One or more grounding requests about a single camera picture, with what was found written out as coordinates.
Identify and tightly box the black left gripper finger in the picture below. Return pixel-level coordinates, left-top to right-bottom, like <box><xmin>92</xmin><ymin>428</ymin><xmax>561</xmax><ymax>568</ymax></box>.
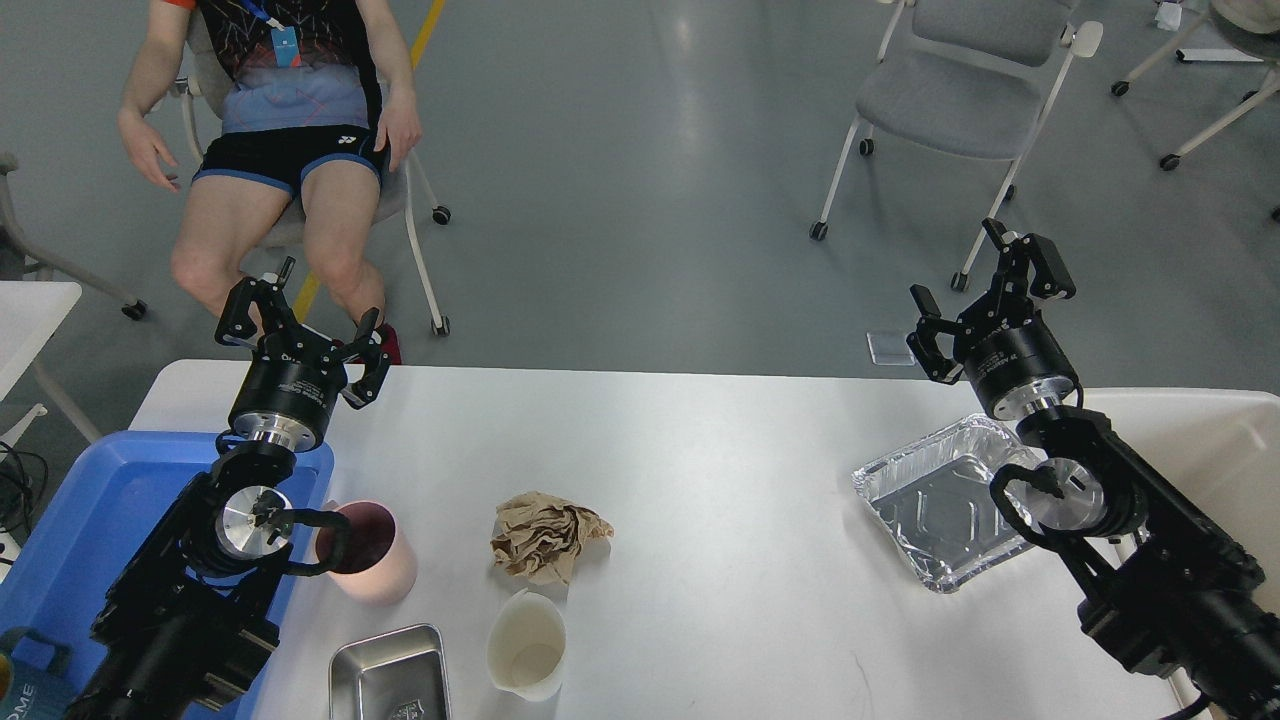
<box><xmin>215</xmin><ymin>258</ymin><xmax>298</xmax><ymax>347</ymax></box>
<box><xmin>340</xmin><ymin>307</ymin><xmax>393</xmax><ymax>409</ymax></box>

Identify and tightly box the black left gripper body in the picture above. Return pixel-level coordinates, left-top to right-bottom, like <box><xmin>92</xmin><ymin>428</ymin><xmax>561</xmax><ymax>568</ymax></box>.
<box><xmin>228</xmin><ymin>334</ymin><xmax>347</xmax><ymax>454</ymax></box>

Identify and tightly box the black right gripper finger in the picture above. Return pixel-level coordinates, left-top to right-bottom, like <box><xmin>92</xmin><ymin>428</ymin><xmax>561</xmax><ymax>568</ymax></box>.
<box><xmin>982</xmin><ymin>218</ymin><xmax>1076</xmax><ymax>322</ymax></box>
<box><xmin>906</xmin><ymin>284</ymin><xmax>969</xmax><ymax>386</ymax></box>

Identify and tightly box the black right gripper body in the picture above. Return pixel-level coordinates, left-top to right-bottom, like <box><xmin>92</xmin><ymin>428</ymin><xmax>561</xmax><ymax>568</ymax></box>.
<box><xmin>955</xmin><ymin>310</ymin><xmax>1082</xmax><ymax>421</ymax></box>

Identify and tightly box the aluminium foil tray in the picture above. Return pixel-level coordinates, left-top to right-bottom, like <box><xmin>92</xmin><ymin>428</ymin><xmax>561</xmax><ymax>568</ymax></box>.
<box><xmin>852</xmin><ymin>414</ymin><xmax>1044</xmax><ymax>594</ymax></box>

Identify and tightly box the pink mug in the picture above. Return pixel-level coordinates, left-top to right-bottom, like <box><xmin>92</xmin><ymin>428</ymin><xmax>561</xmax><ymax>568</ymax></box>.
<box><xmin>323</xmin><ymin>500</ymin><xmax>419</xmax><ymax>607</ymax></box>

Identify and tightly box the stainless steel tray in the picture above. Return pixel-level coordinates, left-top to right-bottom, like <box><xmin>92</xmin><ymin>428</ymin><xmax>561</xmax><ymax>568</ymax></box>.
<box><xmin>328</xmin><ymin>623</ymin><xmax>451</xmax><ymax>719</ymax></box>

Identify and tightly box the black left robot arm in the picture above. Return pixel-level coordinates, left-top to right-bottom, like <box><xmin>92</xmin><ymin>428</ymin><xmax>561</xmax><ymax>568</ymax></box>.
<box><xmin>67</xmin><ymin>258</ymin><xmax>390</xmax><ymax>719</ymax></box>

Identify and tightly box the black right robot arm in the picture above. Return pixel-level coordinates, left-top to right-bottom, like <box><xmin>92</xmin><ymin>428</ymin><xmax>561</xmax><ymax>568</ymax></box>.
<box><xmin>906</xmin><ymin>218</ymin><xmax>1279</xmax><ymax>719</ymax></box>

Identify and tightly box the clear floor plate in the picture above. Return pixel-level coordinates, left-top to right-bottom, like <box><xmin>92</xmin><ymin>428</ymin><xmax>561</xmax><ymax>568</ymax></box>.
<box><xmin>867</xmin><ymin>331</ymin><xmax>916</xmax><ymax>366</ymax></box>

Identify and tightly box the white chair under person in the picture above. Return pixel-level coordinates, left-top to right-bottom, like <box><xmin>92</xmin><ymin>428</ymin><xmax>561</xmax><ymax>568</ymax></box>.
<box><xmin>170</xmin><ymin>10</ymin><xmax>451</xmax><ymax>336</ymax></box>

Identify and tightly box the white side table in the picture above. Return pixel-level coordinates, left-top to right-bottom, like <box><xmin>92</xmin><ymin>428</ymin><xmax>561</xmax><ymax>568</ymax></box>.
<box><xmin>1</xmin><ymin>281</ymin><xmax>102</xmax><ymax>445</ymax></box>

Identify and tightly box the grey chair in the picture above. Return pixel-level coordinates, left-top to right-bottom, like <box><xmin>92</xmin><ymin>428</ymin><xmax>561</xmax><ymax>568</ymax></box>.
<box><xmin>808</xmin><ymin>1</ymin><xmax>1105</xmax><ymax>242</ymax></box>
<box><xmin>1</xmin><ymin>151</ymin><xmax>148</xmax><ymax>322</ymax></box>

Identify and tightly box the white plastic bin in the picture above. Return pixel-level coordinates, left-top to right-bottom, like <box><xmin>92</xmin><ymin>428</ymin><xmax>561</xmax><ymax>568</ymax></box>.
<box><xmin>1053</xmin><ymin>388</ymin><xmax>1279</xmax><ymax>719</ymax></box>

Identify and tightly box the grey chair far left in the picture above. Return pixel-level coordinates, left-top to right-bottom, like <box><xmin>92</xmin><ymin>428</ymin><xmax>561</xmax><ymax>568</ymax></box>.
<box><xmin>1</xmin><ymin>151</ymin><xmax>148</xmax><ymax>322</ymax></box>

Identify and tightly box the seated person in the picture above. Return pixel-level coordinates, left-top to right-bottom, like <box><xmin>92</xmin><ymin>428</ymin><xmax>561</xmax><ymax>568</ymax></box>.
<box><xmin>116</xmin><ymin>1</ymin><xmax>422</xmax><ymax>322</ymax></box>

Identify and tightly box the crumpled brown paper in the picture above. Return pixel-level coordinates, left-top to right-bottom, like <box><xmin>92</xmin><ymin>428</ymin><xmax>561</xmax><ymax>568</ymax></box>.
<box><xmin>490</xmin><ymin>491</ymin><xmax>614</xmax><ymax>585</ymax></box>

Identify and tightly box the white chair far right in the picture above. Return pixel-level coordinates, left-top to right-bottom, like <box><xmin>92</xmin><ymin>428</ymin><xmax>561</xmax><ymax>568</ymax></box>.
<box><xmin>1110</xmin><ymin>0</ymin><xmax>1280</xmax><ymax>222</ymax></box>

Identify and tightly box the white plastic cup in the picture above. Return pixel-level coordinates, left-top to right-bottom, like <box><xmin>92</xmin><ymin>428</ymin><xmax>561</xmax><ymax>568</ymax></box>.
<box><xmin>486</xmin><ymin>591</ymin><xmax>567</xmax><ymax>702</ymax></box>

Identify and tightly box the black cables left edge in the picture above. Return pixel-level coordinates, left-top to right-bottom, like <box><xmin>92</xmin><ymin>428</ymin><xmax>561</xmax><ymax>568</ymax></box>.
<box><xmin>0</xmin><ymin>439</ymin><xmax>51</xmax><ymax>561</ymax></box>

